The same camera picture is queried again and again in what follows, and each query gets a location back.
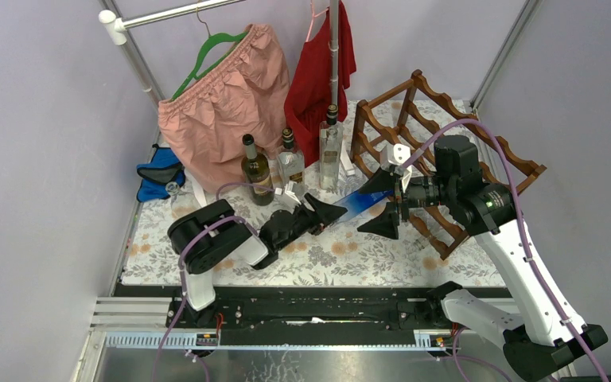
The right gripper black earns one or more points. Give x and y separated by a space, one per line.
385 224

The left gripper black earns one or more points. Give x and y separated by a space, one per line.
321 216

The blue glass bottle silver cap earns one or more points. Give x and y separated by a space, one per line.
357 202

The small clear bottle bluish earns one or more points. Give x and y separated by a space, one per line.
420 243

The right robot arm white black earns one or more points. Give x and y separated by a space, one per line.
546 334

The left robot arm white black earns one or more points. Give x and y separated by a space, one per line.
204 238

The white fabric strip by rack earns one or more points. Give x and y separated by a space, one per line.
346 163

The clear square liquor bottle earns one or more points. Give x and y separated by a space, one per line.
291 162

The wooden wine rack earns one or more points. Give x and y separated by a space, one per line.
471 197

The clear bottle black gold cap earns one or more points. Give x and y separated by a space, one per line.
330 145

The dark green wine bottle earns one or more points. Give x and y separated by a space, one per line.
256 169

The floral table mat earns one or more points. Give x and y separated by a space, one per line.
340 256

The red garment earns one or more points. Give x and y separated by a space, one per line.
309 96

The pink skirt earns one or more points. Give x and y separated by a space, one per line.
243 94

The clear glass flask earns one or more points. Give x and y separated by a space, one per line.
173 190

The vertical metal pole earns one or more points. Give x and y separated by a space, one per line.
334 48

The blue black bag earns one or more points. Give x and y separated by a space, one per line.
163 167

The pink clothes hanger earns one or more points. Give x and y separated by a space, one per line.
317 11

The green clothes hanger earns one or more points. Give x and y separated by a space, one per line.
213 40

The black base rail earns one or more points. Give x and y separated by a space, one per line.
305 316

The metal clothes rail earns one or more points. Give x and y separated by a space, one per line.
162 47

